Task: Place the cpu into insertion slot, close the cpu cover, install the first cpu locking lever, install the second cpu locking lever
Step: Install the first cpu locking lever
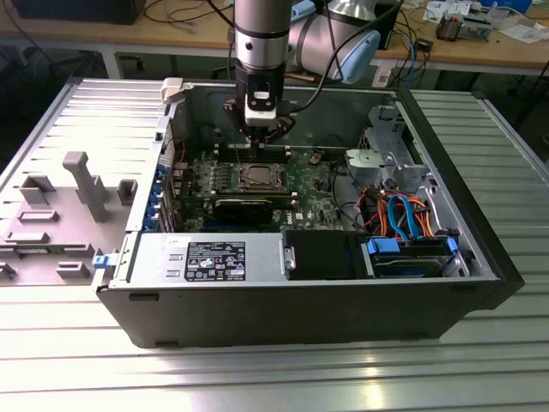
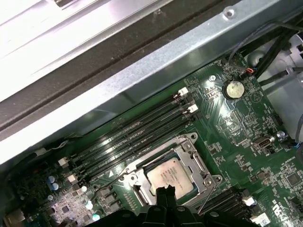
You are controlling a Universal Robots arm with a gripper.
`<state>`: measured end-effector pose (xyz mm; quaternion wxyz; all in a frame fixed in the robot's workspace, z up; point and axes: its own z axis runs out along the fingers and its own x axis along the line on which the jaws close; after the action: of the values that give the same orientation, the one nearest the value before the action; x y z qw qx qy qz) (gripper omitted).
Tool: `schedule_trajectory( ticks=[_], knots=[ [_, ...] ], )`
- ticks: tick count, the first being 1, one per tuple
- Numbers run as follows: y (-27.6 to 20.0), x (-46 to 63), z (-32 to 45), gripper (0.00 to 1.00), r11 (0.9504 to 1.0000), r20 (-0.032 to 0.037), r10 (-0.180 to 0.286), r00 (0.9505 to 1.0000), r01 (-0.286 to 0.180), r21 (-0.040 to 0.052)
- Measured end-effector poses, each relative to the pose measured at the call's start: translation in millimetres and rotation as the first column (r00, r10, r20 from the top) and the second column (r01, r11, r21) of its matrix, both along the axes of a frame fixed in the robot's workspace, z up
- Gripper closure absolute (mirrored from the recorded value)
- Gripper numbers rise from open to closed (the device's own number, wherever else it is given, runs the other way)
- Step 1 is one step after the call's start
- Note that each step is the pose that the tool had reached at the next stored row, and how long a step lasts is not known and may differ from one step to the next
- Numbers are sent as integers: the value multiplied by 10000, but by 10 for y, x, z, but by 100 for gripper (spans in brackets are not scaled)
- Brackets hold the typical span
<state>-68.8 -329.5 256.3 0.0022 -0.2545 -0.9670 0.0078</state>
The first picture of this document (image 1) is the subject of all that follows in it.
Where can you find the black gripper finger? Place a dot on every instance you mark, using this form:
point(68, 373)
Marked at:
point(285, 126)
point(233, 111)

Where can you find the cpu with silver top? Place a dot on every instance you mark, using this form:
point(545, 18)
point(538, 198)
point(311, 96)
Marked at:
point(261, 176)

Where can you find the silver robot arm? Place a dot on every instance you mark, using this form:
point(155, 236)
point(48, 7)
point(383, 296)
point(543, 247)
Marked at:
point(261, 30)

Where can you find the black ram slot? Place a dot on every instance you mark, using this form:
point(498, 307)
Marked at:
point(225, 156)
point(225, 153)
point(225, 149)
point(225, 159)

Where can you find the cpu socket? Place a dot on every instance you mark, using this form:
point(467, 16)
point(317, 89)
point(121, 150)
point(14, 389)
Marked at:
point(243, 187)

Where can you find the white plastic case latch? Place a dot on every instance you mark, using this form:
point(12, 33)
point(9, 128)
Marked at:
point(173, 90)

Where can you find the green motherboard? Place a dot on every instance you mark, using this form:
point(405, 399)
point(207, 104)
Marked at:
point(319, 184)

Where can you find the green ram stick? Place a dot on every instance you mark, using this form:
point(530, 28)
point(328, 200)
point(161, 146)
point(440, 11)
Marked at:
point(253, 198)

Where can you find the blue card retainer tab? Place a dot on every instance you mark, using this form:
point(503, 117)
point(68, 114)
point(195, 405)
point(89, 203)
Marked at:
point(149, 224)
point(158, 191)
point(152, 211)
point(162, 171)

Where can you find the black graphics card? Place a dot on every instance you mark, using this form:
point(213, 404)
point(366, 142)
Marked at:
point(244, 211)

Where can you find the long wooden desk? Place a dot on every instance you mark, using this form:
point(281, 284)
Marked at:
point(171, 40)

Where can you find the white label tag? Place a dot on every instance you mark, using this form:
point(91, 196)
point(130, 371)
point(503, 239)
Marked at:
point(381, 77)

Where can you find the silver metal drive cage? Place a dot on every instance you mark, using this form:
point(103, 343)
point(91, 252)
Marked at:
point(403, 171)

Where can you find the black tower box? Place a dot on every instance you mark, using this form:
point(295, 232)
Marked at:
point(390, 26)

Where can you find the small black adapter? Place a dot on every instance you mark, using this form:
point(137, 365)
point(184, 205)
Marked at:
point(424, 45)

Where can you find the grey power supply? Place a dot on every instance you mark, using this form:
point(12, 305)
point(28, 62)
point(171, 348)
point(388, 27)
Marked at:
point(146, 257)

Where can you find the hard disk in blue carrier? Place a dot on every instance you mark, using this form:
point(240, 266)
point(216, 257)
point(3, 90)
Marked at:
point(407, 262)

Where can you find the black monitor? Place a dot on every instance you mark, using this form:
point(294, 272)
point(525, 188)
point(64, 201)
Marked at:
point(77, 10)

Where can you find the black pc case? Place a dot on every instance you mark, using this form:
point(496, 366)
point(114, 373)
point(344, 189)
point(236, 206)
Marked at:
point(300, 313)

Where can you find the small copper coil device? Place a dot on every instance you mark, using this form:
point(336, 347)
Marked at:
point(448, 28)

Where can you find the printed paper sheets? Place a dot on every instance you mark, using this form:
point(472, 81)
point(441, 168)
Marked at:
point(442, 8)

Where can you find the blue plastic latch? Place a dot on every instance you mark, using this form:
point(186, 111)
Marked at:
point(102, 261)

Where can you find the grey parts rack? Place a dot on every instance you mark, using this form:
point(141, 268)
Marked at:
point(64, 232)

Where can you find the clear plastic box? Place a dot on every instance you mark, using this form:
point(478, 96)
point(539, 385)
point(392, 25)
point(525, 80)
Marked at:
point(476, 28)

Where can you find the white paper sheet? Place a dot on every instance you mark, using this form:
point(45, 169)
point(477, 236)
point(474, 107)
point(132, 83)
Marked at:
point(525, 33)

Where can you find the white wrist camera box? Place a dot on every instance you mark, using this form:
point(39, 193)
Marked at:
point(261, 109)

